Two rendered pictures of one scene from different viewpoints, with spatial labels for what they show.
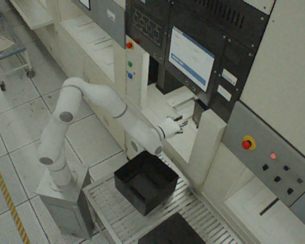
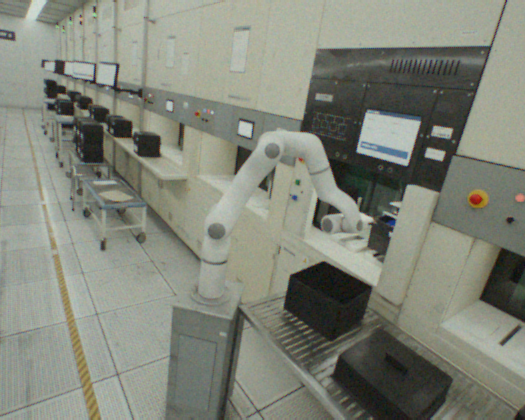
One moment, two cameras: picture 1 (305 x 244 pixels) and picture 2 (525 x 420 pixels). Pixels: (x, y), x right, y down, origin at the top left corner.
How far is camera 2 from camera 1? 0.91 m
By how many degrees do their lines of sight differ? 31
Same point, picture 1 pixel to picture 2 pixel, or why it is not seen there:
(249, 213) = (483, 341)
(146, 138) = (348, 204)
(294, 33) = (523, 50)
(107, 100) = (316, 145)
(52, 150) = (229, 215)
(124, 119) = (327, 176)
